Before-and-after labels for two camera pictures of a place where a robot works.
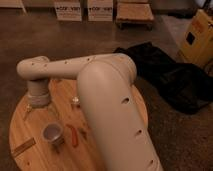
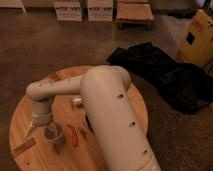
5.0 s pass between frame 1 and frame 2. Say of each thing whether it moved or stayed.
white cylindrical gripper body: moved
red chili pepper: stayed
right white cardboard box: stayed
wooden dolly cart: stayed
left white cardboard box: stayed
